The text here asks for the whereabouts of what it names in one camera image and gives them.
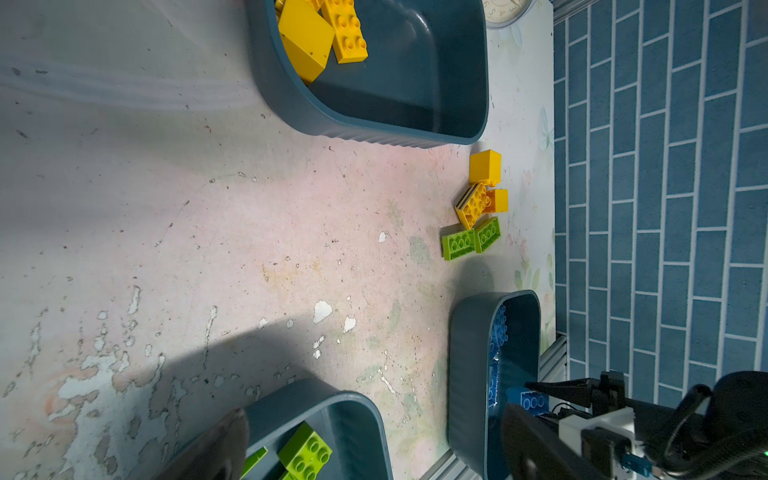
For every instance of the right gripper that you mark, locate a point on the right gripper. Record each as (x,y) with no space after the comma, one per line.
(605,395)

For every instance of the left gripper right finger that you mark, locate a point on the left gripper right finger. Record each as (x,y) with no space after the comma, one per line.
(533,451)

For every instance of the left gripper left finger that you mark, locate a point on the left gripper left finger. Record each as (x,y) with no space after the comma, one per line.
(218,453)

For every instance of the green lego plate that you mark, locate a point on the green lego plate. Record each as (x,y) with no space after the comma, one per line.
(486,233)
(252,460)
(458,244)
(304,455)

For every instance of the blue lego plate upside-down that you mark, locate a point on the blue lego plate upside-down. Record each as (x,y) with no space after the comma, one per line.
(535,403)

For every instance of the yellow lego plate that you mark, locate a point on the yellow lego plate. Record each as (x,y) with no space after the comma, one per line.
(472,205)

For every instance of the yellow lego slope brick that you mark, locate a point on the yellow lego slope brick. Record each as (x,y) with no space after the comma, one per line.
(485,168)

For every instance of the yellow small lego brick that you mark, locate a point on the yellow small lego brick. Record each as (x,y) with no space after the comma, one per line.
(348,44)

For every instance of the yellow lego cube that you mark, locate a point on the yellow lego cube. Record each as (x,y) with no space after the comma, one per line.
(307,38)

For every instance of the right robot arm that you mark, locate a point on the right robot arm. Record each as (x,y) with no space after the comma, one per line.
(717,432)

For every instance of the right teal container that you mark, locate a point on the right teal container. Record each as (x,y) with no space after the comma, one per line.
(493,346)

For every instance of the teal container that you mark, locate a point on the teal container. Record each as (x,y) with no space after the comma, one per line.
(424,84)
(493,346)
(347,422)

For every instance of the left teal container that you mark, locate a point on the left teal container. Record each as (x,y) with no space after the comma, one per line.
(347,422)

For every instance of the back teal container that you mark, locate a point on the back teal container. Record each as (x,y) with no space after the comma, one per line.
(424,84)

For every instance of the small white clock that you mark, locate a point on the small white clock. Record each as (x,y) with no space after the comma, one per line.
(502,13)

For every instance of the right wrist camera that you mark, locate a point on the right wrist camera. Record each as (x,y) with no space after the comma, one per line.
(608,442)

